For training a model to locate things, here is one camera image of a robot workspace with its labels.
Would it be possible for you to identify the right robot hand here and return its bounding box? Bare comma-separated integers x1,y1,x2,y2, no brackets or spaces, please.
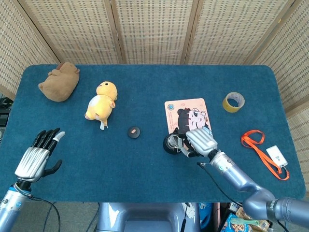
180,128,218,158

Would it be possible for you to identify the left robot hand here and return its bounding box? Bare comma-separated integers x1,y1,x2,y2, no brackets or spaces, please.
14,128,66,182

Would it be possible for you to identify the grey pyramid tea bag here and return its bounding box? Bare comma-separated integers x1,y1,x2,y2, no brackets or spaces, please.
168,135,181,147

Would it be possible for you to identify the black teapot with handle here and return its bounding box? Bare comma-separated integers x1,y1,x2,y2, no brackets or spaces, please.
163,129,191,155

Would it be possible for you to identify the black teapot lid orange knob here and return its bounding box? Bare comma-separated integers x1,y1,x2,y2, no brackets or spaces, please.
127,126,141,139

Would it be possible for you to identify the beige snack bag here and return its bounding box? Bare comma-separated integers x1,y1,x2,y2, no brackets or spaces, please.
235,205,270,232

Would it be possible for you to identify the cartoon girl mouse pad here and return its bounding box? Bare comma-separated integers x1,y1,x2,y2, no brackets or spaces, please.
164,98,214,136

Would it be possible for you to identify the yellow packing tape roll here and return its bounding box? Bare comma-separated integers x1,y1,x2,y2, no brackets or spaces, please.
222,91,246,113

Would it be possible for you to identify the black equipment beside table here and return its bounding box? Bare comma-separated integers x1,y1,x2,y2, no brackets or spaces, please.
0,96,13,128

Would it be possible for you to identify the blue table carpet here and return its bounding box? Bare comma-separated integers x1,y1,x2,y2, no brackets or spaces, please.
0,64,307,203

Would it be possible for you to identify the white badge card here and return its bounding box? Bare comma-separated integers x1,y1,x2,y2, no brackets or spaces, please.
266,145,288,168

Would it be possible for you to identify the brown plush toy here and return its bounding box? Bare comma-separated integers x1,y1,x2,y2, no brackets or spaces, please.
38,62,81,102

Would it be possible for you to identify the yellow plush toy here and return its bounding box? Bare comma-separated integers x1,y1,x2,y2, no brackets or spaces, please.
84,81,118,131

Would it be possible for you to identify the green comb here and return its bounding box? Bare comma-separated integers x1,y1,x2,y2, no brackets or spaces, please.
230,217,258,227

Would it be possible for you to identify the blue printed snack box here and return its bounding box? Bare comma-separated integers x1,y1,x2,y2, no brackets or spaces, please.
218,212,244,232

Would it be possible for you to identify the grey robot torso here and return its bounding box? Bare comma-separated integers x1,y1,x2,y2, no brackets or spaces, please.
96,202,201,232

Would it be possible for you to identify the woven wooden folding screen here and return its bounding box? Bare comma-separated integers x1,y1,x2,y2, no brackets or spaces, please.
0,0,309,155

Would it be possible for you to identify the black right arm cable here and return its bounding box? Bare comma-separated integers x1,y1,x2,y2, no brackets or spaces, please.
197,162,244,206

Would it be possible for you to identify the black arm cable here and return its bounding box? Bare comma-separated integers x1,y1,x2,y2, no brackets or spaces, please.
197,162,244,206
30,195,61,232

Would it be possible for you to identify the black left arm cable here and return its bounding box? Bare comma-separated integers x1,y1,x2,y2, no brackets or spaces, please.
30,195,61,232

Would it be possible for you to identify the orange lanyard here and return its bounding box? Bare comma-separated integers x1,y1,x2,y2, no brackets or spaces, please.
240,130,290,181

